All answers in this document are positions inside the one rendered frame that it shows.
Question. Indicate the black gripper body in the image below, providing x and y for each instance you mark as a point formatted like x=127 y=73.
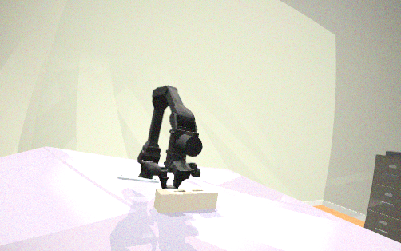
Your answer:
x=152 y=169

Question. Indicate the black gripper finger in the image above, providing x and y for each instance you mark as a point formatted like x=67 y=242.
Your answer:
x=177 y=183
x=163 y=181

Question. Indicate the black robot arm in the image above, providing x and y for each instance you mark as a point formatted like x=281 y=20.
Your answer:
x=183 y=135

